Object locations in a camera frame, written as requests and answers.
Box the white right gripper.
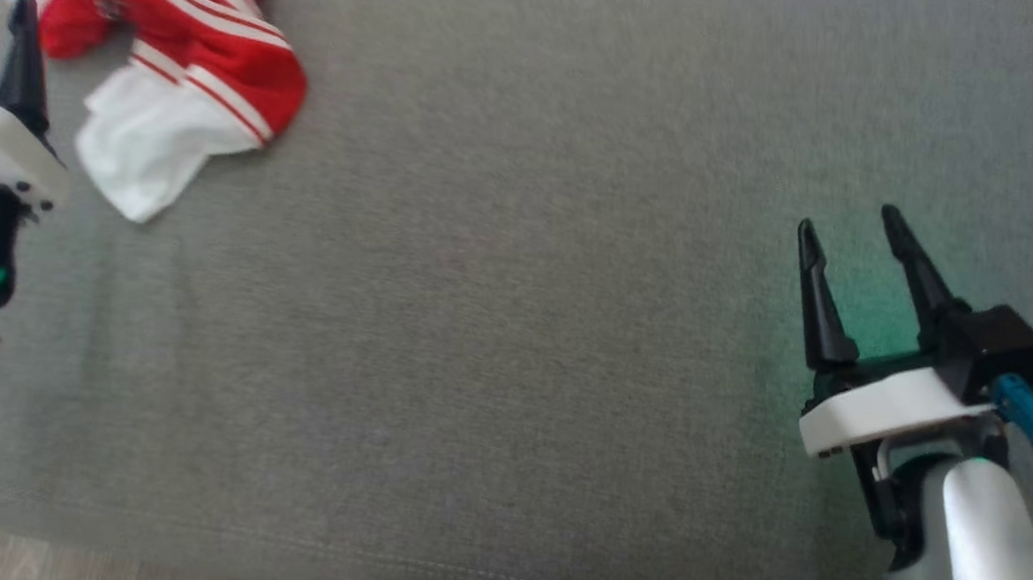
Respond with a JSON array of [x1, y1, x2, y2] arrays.
[[779, 199, 1016, 572]]

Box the red number 23 jersey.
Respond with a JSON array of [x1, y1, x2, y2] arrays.
[[0, 0, 313, 232]]

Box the grey fabric sofa seat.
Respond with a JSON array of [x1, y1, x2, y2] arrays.
[[0, 0, 1033, 580]]

